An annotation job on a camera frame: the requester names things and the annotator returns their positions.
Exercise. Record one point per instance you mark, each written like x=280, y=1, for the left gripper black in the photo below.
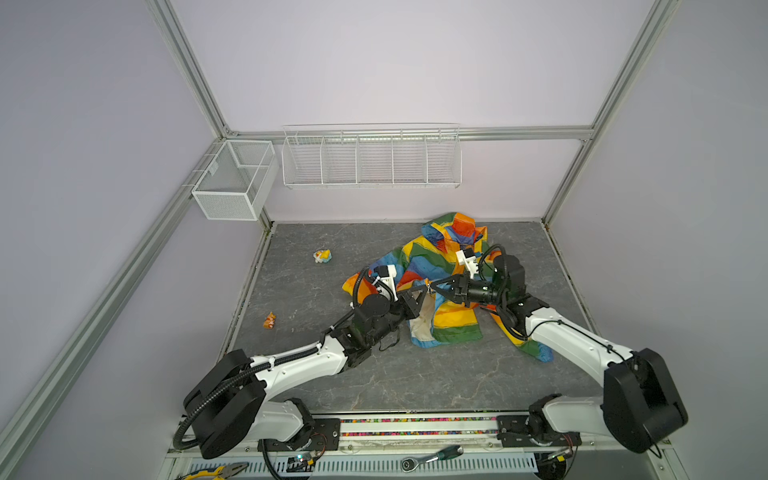
x=413, y=305

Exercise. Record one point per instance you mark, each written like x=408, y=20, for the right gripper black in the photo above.
x=461, y=288

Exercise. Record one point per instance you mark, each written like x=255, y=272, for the rainbow striped jacket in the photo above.
x=455, y=269

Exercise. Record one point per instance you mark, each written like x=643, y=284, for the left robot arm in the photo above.
x=237, y=398

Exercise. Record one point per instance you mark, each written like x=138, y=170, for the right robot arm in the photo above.
x=640, y=404

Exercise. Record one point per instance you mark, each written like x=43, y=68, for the small yellow duck toy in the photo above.
x=322, y=256

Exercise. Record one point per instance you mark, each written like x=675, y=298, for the small orange toy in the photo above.
x=269, y=322

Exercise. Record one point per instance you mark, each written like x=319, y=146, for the white mesh box basket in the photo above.
x=237, y=181

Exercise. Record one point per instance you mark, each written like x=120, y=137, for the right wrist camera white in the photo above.
x=469, y=261

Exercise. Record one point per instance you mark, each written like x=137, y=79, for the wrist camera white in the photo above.
x=385, y=277
x=469, y=261

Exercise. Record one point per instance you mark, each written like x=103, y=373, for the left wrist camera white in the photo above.
x=385, y=277

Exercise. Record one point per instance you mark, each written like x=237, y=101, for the long white wire basket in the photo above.
x=398, y=155

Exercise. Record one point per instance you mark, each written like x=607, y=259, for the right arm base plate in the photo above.
x=522, y=433

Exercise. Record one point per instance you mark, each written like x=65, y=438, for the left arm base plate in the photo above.
x=323, y=435

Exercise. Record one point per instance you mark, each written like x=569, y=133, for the white slotted cable duct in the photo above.
x=390, y=466

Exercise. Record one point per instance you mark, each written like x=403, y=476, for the yellow handled pliers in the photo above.
x=222, y=472

